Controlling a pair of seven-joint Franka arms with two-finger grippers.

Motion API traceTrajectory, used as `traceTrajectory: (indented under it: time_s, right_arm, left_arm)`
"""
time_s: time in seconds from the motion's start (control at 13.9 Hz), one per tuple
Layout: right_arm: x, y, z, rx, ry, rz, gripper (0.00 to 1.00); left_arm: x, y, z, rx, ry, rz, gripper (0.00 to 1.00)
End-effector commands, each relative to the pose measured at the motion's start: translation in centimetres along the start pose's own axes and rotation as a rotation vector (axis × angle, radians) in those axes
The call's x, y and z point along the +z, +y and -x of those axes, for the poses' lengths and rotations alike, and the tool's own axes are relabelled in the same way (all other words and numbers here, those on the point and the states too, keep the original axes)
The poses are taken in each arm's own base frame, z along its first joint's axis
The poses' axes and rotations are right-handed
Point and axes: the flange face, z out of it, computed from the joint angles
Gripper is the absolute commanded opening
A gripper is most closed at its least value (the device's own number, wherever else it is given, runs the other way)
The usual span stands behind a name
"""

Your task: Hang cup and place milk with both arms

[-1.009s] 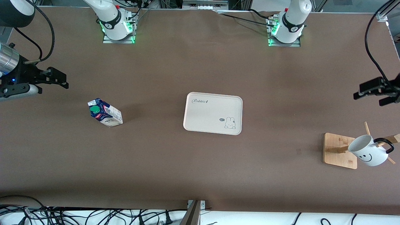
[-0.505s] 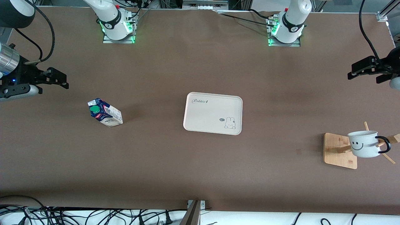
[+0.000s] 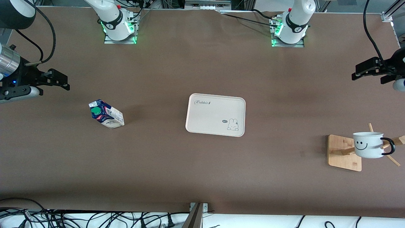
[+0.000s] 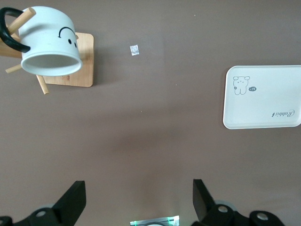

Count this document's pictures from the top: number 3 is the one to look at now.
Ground blue white milk carton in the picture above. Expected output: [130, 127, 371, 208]
[88, 99, 125, 129]

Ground white smiley mug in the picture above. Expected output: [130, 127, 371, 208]
[353, 131, 396, 159]

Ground bamboo cup rack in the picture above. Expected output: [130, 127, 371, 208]
[327, 123, 405, 172]

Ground cream rabbit print tray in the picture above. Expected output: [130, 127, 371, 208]
[185, 93, 246, 137]

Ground grey power strip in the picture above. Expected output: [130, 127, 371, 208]
[184, 0, 232, 10]

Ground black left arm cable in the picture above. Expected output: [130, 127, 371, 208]
[363, 0, 385, 62]

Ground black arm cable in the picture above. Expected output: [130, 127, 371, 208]
[363, 0, 385, 62]
[14, 0, 56, 65]

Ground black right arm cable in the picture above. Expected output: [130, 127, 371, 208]
[14, 0, 56, 65]

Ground aluminium frame profile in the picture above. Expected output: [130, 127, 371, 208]
[384, 0, 405, 19]

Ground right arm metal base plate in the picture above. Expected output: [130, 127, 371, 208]
[104, 14, 138, 45]

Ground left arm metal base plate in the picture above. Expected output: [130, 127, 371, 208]
[271, 17, 305, 48]

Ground black base supply cable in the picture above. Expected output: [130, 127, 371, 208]
[218, 9, 282, 29]

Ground tangled black floor cables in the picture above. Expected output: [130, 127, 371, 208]
[0, 198, 190, 228]

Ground dark metal camera pole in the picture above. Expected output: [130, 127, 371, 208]
[182, 203, 204, 228]

